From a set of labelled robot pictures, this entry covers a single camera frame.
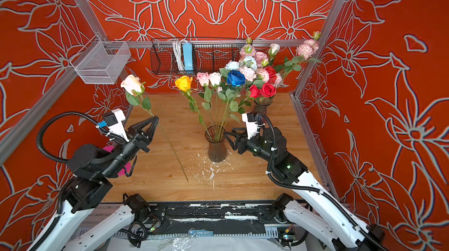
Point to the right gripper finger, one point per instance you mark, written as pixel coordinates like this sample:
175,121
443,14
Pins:
237,132
232,140

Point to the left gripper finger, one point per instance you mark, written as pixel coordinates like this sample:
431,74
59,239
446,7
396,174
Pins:
155,124
144,126

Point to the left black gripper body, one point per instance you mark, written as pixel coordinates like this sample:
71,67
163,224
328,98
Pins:
125,154

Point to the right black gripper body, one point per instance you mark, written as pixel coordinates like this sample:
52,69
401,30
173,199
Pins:
256,146

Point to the brown ribbed glass vase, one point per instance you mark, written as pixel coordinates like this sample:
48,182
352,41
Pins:
217,150

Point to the purple ribbed glass vase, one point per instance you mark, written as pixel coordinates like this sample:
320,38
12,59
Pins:
261,104

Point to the small magenta rose stem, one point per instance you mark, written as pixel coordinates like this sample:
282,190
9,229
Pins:
254,91

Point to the pale peach rose stem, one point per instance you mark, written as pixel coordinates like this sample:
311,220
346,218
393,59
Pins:
134,90

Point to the red rose stem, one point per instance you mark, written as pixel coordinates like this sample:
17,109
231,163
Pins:
268,90
272,75

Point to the blue rose stem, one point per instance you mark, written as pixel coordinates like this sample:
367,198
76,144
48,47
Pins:
233,78

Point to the orange rose stem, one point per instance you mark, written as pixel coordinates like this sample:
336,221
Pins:
183,84

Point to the white cream rose stem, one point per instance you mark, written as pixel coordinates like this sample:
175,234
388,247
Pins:
215,80

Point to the large pink peony stem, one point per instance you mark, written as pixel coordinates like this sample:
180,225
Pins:
263,75

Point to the pink rose bunch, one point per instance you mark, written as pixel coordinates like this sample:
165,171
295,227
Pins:
249,74

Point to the pink double rose stem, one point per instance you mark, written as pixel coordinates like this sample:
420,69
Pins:
251,58

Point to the white pink rose stem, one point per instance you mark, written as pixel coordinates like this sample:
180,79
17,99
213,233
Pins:
272,54

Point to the single pink rose stem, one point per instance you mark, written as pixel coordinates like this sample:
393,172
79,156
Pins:
203,79

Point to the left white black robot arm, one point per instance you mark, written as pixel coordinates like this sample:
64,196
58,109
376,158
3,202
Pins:
92,168

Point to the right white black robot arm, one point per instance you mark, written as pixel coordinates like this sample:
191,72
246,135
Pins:
329,221

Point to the pink plastic cup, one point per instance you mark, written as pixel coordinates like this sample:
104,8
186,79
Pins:
127,167

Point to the light blue box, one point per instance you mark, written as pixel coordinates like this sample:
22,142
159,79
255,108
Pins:
187,50

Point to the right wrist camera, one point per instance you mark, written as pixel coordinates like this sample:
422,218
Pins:
252,126

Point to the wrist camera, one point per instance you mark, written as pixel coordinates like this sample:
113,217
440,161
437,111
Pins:
252,126
112,126

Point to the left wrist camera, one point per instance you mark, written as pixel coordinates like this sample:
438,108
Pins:
112,126

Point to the clear plastic wall bin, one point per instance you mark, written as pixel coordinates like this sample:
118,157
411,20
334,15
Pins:
101,62

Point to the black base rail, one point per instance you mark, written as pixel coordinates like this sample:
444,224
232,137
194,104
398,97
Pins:
220,217

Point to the black wire wall basket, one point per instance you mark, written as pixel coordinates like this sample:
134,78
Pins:
210,54

